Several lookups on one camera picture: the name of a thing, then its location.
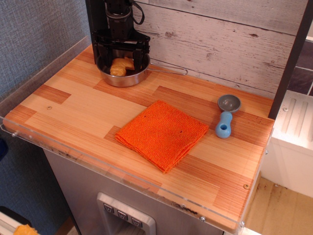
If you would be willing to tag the black vertical post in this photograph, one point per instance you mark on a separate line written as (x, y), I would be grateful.
(292, 60)
(97, 19)

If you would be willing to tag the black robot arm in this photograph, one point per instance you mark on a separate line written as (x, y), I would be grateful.
(123, 7)

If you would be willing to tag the black left vertical post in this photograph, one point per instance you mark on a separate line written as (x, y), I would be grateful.
(97, 19)

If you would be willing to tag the yellow object bottom left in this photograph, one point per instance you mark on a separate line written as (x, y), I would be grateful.
(25, 230)

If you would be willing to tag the white toy sink unit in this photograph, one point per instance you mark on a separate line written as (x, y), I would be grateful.
(289, 156)

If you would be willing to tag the steel pan with handle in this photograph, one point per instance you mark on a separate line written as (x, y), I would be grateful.
(132, 77)

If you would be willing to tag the grey and blue scoop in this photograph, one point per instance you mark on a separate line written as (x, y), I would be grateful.
(228, 104)

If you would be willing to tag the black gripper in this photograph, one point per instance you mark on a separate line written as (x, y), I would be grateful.
(119, 34)

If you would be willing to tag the grey toy fridge cabinet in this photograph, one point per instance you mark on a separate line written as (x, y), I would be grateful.
(81, 183)

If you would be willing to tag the black right vertical post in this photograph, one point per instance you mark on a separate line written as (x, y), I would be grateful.
(292, 60)

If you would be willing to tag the clear acrylic table guard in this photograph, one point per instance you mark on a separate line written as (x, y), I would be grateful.
(215, 179)

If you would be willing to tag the silver dispenser panel with buttons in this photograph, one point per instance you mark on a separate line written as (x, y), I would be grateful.
(120, 218)

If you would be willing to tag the orange folded cloth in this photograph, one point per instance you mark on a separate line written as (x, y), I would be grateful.
(162, 134)

